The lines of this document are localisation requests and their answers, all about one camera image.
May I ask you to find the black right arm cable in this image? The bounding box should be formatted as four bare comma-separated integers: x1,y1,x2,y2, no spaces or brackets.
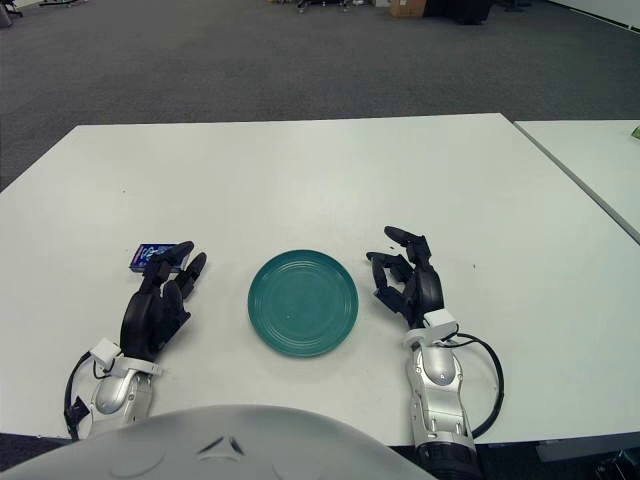
439,333,506,439

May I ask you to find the teal round plate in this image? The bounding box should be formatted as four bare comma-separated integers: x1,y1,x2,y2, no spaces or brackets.
247,248,361,359

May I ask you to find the grey robot torso shell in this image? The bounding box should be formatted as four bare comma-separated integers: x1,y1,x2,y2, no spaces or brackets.
0,404,439,480

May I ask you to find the black device under table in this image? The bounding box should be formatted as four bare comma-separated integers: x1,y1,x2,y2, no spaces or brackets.
593,447,640,480

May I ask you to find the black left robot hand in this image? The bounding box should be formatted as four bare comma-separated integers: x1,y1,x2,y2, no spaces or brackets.
118,240,208,362

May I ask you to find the black cabinet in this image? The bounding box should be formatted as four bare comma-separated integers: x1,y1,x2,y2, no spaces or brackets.
424,0,497,25

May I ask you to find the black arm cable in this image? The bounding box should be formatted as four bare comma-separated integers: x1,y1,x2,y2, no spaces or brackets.
439,333,506,439
63,348,102,441

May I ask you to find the brown cardboard box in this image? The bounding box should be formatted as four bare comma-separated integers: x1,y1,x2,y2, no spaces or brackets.
388,0,427,19

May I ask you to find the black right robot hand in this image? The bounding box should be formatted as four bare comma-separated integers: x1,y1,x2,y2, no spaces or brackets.
366,225,446,331

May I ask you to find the black office chair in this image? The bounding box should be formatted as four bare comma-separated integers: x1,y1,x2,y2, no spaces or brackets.
0,0,24,29

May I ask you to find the office chair wheel base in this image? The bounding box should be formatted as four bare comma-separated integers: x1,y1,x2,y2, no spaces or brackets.
296,0,352,14

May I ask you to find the blue gum box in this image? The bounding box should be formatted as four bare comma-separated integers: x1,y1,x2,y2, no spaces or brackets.
128,242,177,275

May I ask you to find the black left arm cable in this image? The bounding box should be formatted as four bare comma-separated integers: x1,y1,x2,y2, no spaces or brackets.
63,348,102,441

